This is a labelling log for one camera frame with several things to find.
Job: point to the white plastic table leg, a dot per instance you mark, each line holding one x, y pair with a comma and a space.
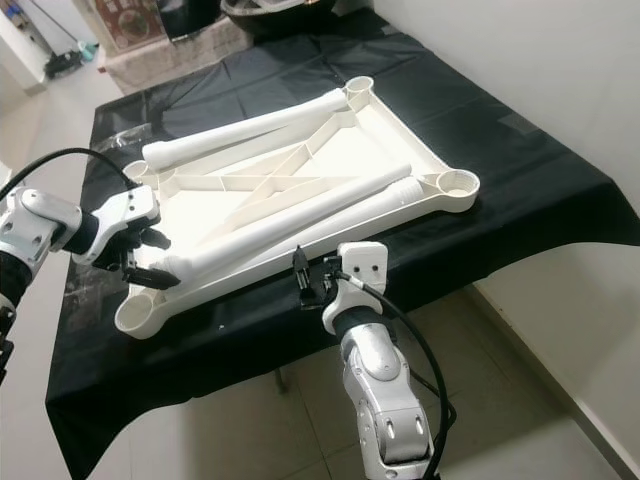
290, 221
245, 128

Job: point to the white plastic table top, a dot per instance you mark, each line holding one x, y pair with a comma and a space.
390, 150

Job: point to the clear crumpled tape strip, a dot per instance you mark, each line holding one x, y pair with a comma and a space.
128, 138

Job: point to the black tablecloth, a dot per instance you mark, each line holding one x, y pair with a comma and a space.
240, 380

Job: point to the beige patterned cover cloth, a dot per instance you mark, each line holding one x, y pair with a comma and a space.
180, 62

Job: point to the mop with green head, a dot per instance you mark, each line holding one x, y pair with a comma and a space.
65, 62

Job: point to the orange-lidded clear storage bin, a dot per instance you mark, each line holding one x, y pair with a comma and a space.
130, 22

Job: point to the black round wok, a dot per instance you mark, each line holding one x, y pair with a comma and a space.
260, 22

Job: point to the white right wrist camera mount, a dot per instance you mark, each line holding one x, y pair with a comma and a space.
363, 262

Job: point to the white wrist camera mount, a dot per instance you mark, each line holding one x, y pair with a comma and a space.
130, 208
363, 262

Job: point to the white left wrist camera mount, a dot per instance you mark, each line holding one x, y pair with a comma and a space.
130, 208

